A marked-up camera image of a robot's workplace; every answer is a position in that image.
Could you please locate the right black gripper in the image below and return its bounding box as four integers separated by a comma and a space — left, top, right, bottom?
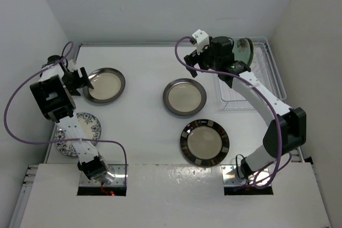
185, 40, 221, 77

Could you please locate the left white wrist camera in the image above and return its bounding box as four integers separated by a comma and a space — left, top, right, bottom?
68, 59, 77, 73

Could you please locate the white front cover board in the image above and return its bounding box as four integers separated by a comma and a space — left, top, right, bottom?
21, 163, 330, 227

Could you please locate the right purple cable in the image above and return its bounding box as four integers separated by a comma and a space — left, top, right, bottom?
174, 36, 292, 188

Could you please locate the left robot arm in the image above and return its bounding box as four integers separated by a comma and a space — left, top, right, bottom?
29, 55, 111, 184

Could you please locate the centre grey rim cream plate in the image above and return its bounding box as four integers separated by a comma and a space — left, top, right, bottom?
162, 78, 207, 116

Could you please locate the black patterned rim plate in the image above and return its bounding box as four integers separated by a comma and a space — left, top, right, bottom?
180, 119, 230, 168

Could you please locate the purple cable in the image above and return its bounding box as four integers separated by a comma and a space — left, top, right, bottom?
174, 36, 292, 188
3, 41, 128, 186

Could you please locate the grey rim cream plate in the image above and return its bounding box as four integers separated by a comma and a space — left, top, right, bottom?
162, 78, 207, 116
83, 67, 126, 104

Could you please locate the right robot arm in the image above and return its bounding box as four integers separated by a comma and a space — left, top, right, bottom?
179, 31, 306, 178

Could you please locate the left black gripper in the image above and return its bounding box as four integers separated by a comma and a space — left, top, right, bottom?
61, 67, 94, 96

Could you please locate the white wire dish rack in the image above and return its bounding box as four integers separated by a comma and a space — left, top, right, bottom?
213, 35, 287, 111

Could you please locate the left grey rim cream plate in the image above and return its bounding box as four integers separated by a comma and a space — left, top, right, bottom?
83, 67, 126, 104

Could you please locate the small teal flower plate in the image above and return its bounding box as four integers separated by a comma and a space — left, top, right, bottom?
232, 38, 254, 72

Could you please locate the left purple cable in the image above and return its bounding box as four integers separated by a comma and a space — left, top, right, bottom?
3, 41, 128, 186

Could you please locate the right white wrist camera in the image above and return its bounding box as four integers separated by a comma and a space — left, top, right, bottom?
192, 29, 210, 54

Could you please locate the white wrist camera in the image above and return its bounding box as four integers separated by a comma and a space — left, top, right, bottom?
192, 29, 210, 54
68, 59, 77, 73

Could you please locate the metal base plate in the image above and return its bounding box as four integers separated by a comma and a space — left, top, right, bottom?
221, 164, 270, 187
79, 164, 128, 187

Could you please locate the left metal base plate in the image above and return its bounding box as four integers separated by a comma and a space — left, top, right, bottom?
79, 164, 128, 187

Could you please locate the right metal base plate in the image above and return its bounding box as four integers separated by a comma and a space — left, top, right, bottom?
221, 164, 270, 187

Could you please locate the blue floral white plate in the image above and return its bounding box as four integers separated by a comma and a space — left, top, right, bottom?
53, 112, 102, 157

